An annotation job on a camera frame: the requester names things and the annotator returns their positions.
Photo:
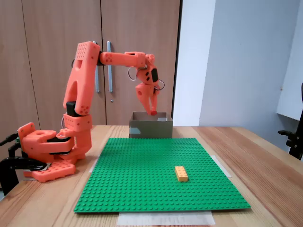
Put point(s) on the red lego block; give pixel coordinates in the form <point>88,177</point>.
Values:
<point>154,113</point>

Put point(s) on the cardboard box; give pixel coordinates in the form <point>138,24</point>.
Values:
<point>151,130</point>

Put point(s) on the yellow lego block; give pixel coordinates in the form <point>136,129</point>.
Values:
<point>181,174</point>

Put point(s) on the green lego baseplate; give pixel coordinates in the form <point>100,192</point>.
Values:
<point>142,184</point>

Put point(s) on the masking tape strip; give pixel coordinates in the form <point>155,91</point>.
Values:
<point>222,166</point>
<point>165,218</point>
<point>94,164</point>

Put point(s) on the brown wooden cabinet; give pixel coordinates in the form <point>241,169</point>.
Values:
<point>47,35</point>

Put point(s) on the white cabinet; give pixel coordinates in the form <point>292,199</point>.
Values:
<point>291,94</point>

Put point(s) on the black table clamp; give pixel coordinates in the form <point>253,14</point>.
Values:
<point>14,162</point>

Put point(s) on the black chair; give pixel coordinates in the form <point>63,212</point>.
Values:
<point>294,142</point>

